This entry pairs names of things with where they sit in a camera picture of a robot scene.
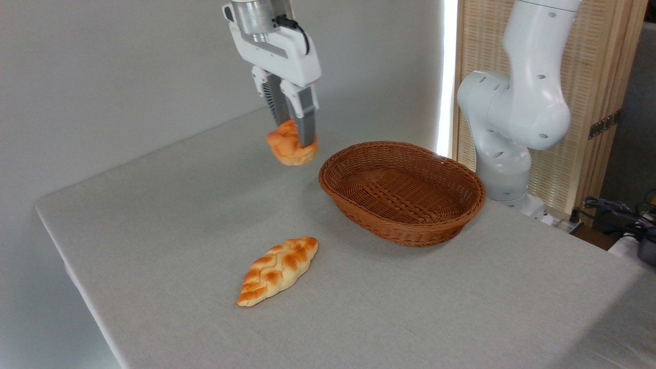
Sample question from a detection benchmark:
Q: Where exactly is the grey tablecloth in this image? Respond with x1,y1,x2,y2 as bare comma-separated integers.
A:
34,107,656,369

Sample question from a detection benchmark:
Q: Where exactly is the long braided bread loaf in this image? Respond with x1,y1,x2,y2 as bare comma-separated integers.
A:
236,236,319,308

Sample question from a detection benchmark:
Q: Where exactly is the grey device box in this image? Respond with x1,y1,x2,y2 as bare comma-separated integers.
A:
637,238,656,268

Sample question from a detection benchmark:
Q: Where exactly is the black cable bundle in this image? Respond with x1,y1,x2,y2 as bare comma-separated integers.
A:
581,195,656,242

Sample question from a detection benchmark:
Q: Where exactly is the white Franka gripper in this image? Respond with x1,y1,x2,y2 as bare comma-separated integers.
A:
222,4,322,149

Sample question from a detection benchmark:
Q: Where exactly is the brown oval wicker basket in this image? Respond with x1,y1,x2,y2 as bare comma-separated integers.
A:
318,140,487,248

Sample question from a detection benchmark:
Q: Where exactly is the round knotted bread roll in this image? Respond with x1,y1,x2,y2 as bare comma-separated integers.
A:
265,119,319,167

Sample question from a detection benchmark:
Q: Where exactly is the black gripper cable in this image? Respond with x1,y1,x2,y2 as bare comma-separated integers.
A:
275,15,311,56

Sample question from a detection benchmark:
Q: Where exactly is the dark metal screen hinge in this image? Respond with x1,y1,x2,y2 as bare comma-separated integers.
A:
588,109,622,140

